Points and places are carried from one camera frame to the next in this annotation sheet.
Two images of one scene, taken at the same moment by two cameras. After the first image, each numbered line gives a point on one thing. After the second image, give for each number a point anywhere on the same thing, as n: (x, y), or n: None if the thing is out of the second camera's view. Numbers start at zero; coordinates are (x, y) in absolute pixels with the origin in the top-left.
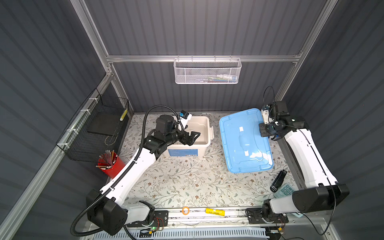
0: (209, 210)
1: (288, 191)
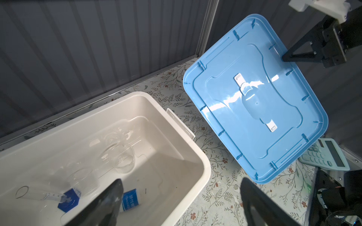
0: None
1: (325, 153)
